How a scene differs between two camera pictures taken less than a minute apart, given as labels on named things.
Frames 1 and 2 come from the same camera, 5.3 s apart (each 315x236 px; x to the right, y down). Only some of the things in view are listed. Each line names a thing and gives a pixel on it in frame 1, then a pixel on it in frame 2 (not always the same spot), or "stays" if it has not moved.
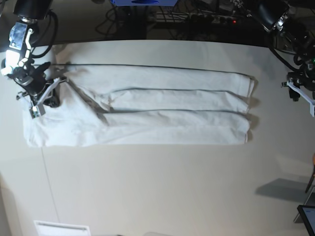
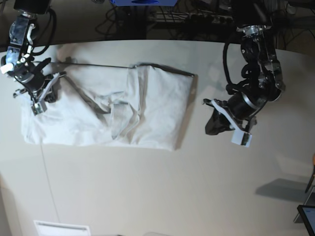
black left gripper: (34, 80) stays
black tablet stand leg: (310, 180) stays
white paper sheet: (48, 228) stays
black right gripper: (306, 75) → (242, 106)
